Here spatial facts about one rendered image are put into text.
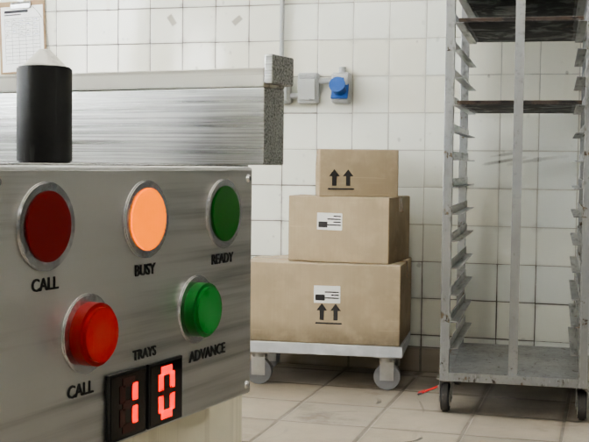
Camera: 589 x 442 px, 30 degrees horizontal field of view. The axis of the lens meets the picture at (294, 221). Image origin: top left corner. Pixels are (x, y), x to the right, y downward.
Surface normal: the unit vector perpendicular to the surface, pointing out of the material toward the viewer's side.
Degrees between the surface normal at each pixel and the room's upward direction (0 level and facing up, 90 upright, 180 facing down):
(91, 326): 90
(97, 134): 90
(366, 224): 89
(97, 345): 90
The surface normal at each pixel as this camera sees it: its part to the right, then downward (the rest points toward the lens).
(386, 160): 0.11, 0.01
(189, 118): -0.44, 0.04
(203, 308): 0.90, 0.04
